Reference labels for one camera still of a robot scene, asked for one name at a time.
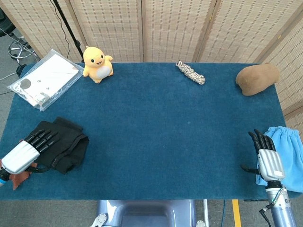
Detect white table leg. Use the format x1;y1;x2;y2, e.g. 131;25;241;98
203;199;209;222

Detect chrome swivel chair base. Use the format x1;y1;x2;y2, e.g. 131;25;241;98
8;35;40;66

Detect thin black hanging cable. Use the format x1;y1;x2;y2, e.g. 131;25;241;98
53;0;71;60

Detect white floor cable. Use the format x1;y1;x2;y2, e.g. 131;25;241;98
0;27;15;37
0;70;19;81

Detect yellow floor tape strip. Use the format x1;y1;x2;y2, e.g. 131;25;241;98
232;199;242;227

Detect black trousers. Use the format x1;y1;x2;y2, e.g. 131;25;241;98
25;116;90;175

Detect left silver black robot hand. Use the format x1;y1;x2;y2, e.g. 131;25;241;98
0;129;60;175

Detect light blue fleece drawstring bag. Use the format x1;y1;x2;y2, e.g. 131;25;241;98
255;126;303;192

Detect black chair seat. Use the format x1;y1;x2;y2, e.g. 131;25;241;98
0;7;16;37

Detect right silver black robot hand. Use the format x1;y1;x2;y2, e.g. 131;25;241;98
241;129;286;183

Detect black tripod stand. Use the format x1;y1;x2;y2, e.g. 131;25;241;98
52;0;85;63

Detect yellow plush dinosaur toy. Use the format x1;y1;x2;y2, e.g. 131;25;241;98
82;45;114;84

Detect bamboo folding screen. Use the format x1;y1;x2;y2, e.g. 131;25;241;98
0;0;303;140

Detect white brown rope bundle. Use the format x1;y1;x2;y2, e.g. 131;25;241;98
175;60;206;86

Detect clear plastic bag white garment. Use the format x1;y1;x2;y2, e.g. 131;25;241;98
6;49;80;112

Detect dark blue tablecloth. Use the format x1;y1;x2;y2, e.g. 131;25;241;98
0;61;303;201

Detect rust brown cloth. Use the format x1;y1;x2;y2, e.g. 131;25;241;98
10;162;40;191

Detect blue-grey robot torso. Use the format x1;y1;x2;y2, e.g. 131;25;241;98
97;200;197;227

